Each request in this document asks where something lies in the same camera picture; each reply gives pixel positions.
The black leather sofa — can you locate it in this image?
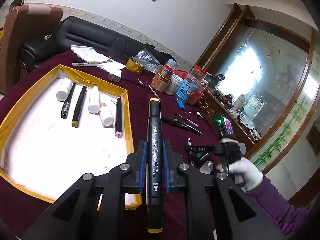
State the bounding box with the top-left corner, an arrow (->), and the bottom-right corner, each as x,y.
17,16 -> 175,81

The white label jar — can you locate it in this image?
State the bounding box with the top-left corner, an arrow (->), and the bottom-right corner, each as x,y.
164,74 -> 183,95

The small white bottle orange cap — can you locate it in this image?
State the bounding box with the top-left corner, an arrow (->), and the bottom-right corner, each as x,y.
99,102 -> 114,126

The red lid clear jar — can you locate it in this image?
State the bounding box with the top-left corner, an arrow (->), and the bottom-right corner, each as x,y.
189,65 -> 207,81

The silver pen by notebook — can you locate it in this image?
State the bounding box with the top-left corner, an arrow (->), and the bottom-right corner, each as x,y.
72,62 -> 103,68

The white paper notebook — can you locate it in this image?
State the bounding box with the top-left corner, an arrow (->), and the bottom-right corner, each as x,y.
71,45 -> 125,72

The orange contents plastic jar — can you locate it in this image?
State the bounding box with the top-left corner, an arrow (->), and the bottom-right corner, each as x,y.
151,73 -> 171,92

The blue battery pack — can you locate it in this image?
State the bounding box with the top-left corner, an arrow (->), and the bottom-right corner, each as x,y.
176,99 -> 185,109

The purple sleeved right forearm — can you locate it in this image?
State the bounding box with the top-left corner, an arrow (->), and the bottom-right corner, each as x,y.
247,176 -> 310,235

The black marker yellow cap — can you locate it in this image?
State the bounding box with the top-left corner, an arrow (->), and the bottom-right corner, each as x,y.
146,98 -> 163,233

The red lid gold jar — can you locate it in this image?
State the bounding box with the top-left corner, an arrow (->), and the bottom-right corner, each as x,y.
158,64 -> 175,80

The black gel pen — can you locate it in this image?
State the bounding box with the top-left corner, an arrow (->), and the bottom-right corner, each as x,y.
61,83 -> 76,119

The black marker olive cap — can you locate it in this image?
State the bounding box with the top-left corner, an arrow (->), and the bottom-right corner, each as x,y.
72,86 -> 87,128

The yellow taped foam tray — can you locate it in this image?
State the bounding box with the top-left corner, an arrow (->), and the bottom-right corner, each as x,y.
1,65 -> 134,203

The yellow tape roll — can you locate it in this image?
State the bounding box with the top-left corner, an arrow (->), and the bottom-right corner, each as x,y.
126,59 -> 144,74

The black marker blue cap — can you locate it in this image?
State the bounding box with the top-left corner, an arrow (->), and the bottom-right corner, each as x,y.
175,113 -> 200,127

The clear gel pen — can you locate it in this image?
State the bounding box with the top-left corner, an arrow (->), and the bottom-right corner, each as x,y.
187,138 -> 194,166

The slim white bottle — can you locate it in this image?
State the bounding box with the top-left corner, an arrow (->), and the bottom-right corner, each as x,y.
88,86 -> 100,114

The large white pill bottle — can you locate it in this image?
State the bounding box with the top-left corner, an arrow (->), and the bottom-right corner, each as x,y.
56,78 -> 73,101

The clear plastic bag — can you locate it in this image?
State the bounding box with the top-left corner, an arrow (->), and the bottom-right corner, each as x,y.
133,48 -> 161,74

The black marker pink cap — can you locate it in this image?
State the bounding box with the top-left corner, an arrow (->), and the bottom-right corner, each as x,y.
115,98 -> 122,138

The brown armchair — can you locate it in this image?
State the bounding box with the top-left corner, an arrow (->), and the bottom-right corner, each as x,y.
1,4 -> 63,94

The white gloved right hand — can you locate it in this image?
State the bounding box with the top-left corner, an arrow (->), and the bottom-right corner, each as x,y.
216,157 -> 263,192

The white charger adapter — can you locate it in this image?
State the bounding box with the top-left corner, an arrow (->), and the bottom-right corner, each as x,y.
108,70 -> 122,83

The black marker green cap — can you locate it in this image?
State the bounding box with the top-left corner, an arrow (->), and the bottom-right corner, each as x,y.
162,116 -> 202,136

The clear pen far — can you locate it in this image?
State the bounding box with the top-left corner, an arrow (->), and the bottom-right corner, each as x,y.
146,82 -> 160,100

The blue cartoon label jar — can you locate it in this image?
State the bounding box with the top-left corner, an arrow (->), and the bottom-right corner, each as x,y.
175,74 -> 201,102

